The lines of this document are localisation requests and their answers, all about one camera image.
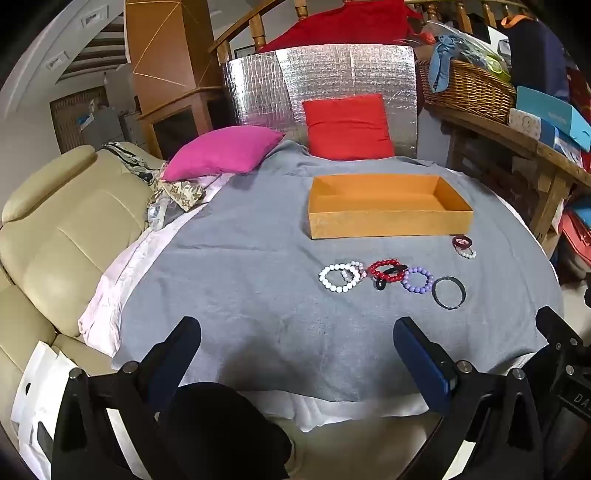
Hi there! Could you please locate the pale pink bead bracelet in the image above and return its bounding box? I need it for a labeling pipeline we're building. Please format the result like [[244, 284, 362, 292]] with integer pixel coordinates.
[[341, 260, 368, 283]]

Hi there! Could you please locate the silver foil board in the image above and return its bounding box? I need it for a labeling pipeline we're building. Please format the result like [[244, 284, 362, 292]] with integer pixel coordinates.
[[221, 45, 419, 160]]

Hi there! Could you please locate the large red cushion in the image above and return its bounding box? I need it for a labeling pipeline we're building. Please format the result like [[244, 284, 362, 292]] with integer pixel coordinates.
[[257, 0, 423, 54]]

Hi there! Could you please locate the beige leather sofa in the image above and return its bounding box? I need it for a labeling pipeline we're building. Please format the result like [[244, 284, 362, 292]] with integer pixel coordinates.
[[0, 142, 168, 453]]

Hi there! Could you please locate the wooden side table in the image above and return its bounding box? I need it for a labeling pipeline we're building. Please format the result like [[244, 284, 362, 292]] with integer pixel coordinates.
[[422, 102, 591, 241]]

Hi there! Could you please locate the blue cloth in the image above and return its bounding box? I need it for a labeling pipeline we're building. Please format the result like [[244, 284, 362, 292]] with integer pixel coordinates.
[[427, 36, 468, 92]]

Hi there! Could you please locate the purple bead bracelet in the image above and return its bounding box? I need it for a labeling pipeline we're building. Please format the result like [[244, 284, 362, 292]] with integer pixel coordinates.
[[402, 266, 435, 295]]

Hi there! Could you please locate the blue cardboard box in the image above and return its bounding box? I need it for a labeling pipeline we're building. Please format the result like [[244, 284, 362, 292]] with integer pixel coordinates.
[[515, 85, 591, 153]]

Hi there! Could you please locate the orange wooden cabinet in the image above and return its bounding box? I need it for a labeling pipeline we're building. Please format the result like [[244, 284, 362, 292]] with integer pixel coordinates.
[[124, 0, 227, 160]]

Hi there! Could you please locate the orange cardboard box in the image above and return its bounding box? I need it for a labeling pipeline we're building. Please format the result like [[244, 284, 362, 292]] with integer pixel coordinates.
[[308, 174, 475, 241]]

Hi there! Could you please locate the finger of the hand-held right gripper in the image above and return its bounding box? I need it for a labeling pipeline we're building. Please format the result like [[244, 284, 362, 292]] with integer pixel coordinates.
[[536, 305, 586, 358]]

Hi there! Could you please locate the red pillow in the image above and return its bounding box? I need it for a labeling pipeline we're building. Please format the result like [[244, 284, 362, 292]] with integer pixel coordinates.
[[302, 93, 397, 161]]

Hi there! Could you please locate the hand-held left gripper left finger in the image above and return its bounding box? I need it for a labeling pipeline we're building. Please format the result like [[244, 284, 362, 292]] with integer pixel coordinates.
[[51, 316, 202, 480]]

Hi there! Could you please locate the magenta pillow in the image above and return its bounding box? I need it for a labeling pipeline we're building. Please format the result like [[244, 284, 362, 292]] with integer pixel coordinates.
[[160, 126, 286, 182]]

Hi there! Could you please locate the red bead bracelet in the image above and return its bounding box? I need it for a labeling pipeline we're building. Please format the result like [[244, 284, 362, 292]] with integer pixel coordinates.
[[368, 259, 407, 284]]

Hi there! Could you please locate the wooden stair railing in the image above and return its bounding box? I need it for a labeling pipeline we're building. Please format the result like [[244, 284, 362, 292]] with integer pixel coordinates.
[[209, 0, 541, 63]]

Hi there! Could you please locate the grey blanket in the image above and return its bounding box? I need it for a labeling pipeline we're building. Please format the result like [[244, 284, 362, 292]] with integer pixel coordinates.
[[111, 140, 565, 404]]

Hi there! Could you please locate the patterned scarf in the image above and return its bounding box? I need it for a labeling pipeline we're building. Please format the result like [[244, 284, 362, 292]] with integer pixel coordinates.
[[104, 141, 207, 232]]

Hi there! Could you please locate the wicker basket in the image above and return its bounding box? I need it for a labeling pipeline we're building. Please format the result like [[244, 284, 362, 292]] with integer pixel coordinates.
[[416, 58, 517, 124]]

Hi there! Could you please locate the dark thin bangle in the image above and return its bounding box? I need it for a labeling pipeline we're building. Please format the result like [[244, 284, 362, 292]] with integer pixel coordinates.
[[432, 275, 467, 310]]

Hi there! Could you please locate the pale pink bed sheet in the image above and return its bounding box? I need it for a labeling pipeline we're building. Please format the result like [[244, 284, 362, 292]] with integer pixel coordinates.
[[78, 173, 432, 433]]

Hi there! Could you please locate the black hair tie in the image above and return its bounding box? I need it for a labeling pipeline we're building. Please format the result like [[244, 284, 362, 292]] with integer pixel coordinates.
[[372, 264, 408, 292]]

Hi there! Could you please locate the white plastic bag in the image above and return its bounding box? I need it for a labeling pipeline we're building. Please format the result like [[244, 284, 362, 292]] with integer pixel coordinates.
[[10, 340, 134, 480]]

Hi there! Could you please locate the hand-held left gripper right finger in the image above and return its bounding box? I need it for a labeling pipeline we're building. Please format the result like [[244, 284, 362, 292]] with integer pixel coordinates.
[[392, 316, 543, 480]]

